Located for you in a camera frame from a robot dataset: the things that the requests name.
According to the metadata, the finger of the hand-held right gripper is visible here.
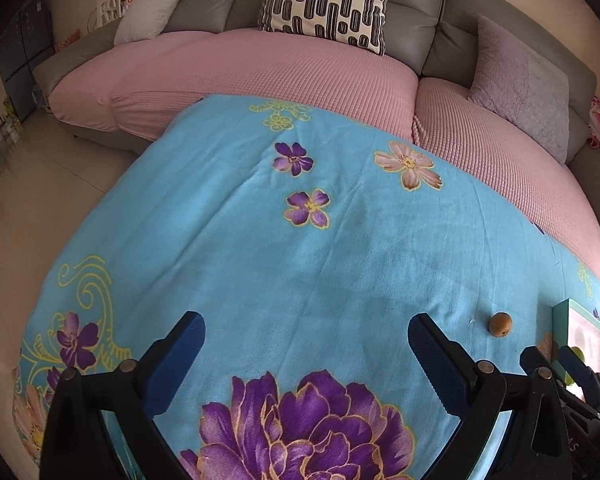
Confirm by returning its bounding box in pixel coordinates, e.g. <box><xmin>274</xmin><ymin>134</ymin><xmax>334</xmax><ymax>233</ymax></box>
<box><xmin>557</xmin><ymin>345</ymin><xmax>598</xmax><ymax>401</ymax></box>

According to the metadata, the lilac textured pillow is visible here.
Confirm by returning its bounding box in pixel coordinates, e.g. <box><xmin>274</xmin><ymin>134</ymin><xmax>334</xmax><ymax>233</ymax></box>
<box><xmin>467</xmin><ymin>14</ymin><xmax>572</xmax><ymax>163</ymax></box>

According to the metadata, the small brown longan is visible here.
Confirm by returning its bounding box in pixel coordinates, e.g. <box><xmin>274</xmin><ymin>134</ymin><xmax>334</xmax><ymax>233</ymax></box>
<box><xmin>488</xmin><ymin>311</ymin><xmax>513</xmax><ymax>337</ymax></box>

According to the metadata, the grey sofa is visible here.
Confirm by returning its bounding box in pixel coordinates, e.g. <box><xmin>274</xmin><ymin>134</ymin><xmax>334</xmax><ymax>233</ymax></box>
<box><xmin>32</xmin><ymin>0</ymin><xmax>600</xmax><ymax>201</ymax></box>

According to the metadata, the dark grey refrigerator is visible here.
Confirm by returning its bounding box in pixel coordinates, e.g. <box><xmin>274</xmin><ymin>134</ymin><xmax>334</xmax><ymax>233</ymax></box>
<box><xmin>0</xmin><ymin>0</ymin><xmax>56</xmax><ymax>122</ymax></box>

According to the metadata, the black and white patterned cushion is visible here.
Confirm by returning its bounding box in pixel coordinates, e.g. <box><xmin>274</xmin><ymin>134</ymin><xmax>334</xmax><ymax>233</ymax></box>
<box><xmin>257</xmin><ymin>0</ymin><xmax>398</xmax><ymax>56</ymax></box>

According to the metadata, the blue floral blanket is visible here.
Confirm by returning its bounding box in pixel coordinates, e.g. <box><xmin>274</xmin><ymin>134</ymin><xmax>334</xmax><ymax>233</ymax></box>
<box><xmin>12</xmin><ymin>94</ymin><xmax>600</xmax><ymax>480</ymax></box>

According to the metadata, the white letter ornament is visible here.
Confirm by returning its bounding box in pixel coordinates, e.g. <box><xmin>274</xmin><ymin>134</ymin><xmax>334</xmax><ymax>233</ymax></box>
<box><xmin>96</xmin><ymin>0</ymin><xmax>143</xmax><ymax>28</ymax></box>

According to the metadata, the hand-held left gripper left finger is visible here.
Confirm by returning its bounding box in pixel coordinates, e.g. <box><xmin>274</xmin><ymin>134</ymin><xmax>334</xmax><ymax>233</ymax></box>
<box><xmin>39</xmin><ymin>311</ymin><xmax>207</xmax><ymax>480</ymax></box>

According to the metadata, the teal box with pink inside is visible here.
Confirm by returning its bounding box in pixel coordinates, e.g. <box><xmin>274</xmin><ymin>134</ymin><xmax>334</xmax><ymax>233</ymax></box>
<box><xmin>551</xmin><ymin>297</ymin><xmax>600</xmax><ymax>406</ymax></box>

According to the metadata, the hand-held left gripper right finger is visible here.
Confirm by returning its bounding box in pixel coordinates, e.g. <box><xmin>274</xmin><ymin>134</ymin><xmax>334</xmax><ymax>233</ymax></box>
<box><xmin>407</xmin><ymin>312</ymin><xmax>578</xmax><ymax>480</ymax></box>

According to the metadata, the small green fruit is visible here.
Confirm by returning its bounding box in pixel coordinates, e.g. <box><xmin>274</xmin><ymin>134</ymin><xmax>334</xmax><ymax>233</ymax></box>
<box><xmin>562</xmin><ymin>347</ymin><xmax>588</xmax><ymax>388</ymax></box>

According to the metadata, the plain light grey pillow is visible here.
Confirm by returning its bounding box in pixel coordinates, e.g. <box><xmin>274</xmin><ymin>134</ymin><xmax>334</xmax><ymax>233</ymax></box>
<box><xmin>112</xmin><ymin>0</ymin><xmax>196</xmax><ymax>46</ymax></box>

